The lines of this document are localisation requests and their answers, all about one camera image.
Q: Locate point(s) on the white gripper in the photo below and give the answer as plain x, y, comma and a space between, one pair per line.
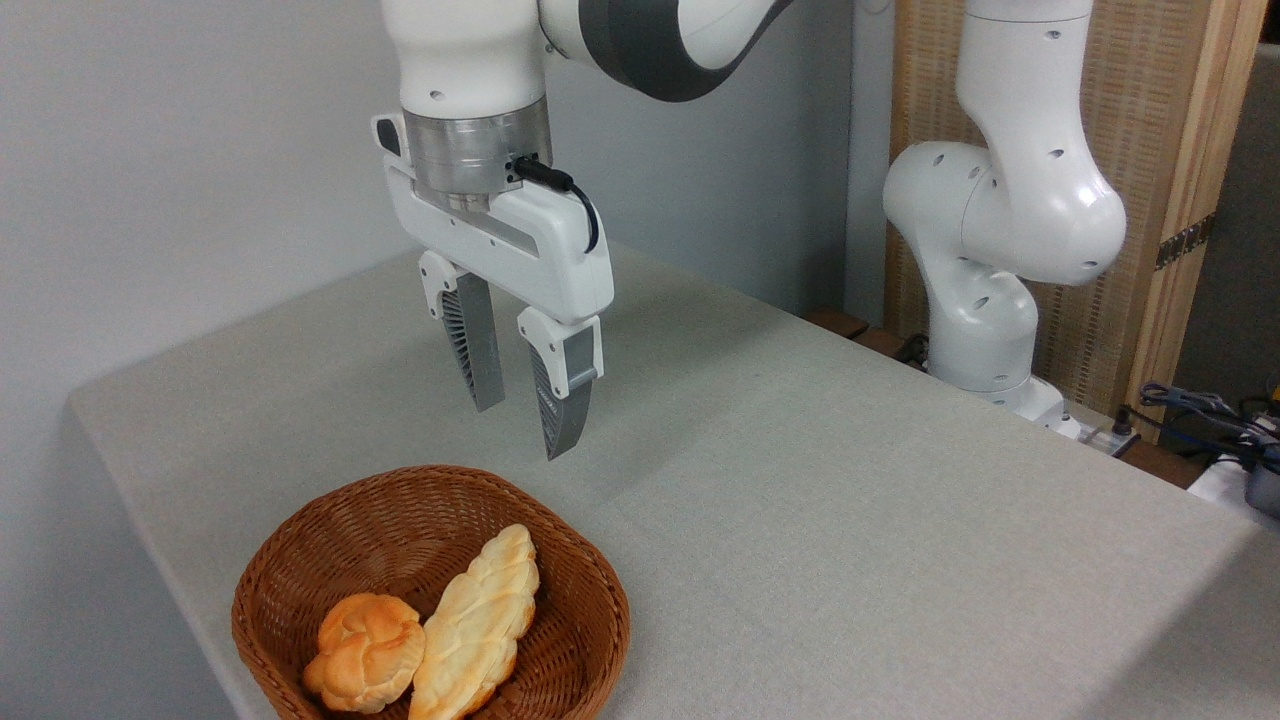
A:
520, 250

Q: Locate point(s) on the round knotted bread roll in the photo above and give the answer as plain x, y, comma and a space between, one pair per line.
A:
365, 650

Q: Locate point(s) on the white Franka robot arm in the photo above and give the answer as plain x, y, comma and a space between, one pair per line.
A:
1010, 200

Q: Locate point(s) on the long braided bread loaf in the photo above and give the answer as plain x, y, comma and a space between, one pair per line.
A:
480, 620

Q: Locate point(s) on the brown wicker basket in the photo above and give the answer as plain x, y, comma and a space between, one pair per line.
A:
400, 530

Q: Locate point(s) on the grey fabric tablecloth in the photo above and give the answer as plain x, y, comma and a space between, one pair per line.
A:
800, 520

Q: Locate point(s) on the brown wooden base board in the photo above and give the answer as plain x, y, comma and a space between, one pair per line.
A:
845, 325

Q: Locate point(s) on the white power strip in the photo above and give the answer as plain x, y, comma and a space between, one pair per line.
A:
1095, 430

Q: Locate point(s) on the wooden woven screen panel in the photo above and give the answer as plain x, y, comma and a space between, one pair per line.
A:
1150, 130

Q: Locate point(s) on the metal screen hinge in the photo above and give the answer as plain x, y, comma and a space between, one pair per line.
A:
1185, 240

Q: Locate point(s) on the white cloth with grey box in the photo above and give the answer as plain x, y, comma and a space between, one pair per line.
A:
1240, 490

